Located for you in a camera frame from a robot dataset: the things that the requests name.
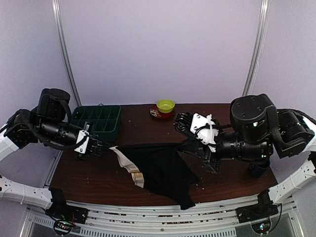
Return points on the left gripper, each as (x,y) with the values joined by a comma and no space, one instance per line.
(89,147)

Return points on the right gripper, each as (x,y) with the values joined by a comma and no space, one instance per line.
(198,150)

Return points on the aluminium frame post left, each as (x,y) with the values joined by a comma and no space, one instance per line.
(64,51)

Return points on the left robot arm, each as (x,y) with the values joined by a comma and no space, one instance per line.
(28,129)

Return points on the green plastic divider tray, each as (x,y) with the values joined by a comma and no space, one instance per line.
(104,118)

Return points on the black underwear beige waistband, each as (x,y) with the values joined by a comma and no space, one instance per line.
(158,168)

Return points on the left controller board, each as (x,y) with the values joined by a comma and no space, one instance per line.
(62,227)

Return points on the red floral plate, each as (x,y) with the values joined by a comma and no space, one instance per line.
(154,112)

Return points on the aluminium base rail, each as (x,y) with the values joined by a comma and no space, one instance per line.
(209,219)

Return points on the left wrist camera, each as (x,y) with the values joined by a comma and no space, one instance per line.
(54,105)

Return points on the right controller board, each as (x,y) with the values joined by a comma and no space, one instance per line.
(261,226)

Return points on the aluminium frame post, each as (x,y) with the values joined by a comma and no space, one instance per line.
(257,48)
(64,51)

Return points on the aluminium frame post right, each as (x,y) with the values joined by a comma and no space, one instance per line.
(257,48)

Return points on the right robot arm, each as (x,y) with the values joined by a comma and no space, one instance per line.
(287,132)

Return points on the lime green plastic bowl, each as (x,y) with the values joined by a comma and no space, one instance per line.
(165,105)

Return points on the controller board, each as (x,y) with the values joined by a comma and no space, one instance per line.
(62,227)
(261,226)

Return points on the dark blue mug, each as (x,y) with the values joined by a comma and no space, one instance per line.
(257,170)

